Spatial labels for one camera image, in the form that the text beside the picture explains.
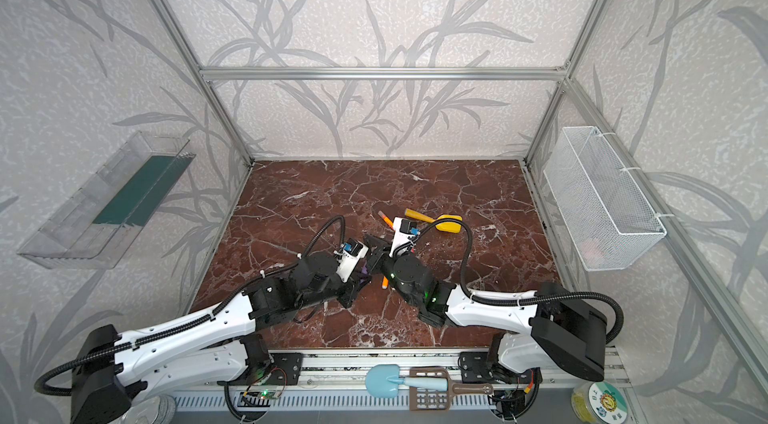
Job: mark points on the clear glass bowl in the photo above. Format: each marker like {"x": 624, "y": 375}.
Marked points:
{"x": 157, "y": 410}

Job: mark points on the aluminium front rail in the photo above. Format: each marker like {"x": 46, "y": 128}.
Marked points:
{"x": 311, "y": 368}

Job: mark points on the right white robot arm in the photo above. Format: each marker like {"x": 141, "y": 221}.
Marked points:
{"x": 548, "y": 328}

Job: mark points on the clear plastic wall shelf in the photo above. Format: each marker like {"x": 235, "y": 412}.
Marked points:
{"x": 95, "y": 227}

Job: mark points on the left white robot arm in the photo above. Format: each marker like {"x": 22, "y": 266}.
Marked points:
{"x": 115, "y": 371}

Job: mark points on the white wire basket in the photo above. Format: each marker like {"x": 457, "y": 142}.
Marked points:
{"x": 609, "y": 219}

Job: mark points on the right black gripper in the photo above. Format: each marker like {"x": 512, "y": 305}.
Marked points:
{"x": 383, "y": 256}

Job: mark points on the green tape roll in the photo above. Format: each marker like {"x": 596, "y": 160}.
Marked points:
{"x": 599, "y": 402}

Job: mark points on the yellow toy scoop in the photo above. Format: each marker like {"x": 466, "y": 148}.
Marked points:
{"x": 444, "y": 223}

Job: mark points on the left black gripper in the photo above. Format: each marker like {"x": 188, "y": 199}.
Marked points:
{"x": 354, "y": 279}

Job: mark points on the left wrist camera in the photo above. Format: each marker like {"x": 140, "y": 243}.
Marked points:
{"x": 351, "y": 253}

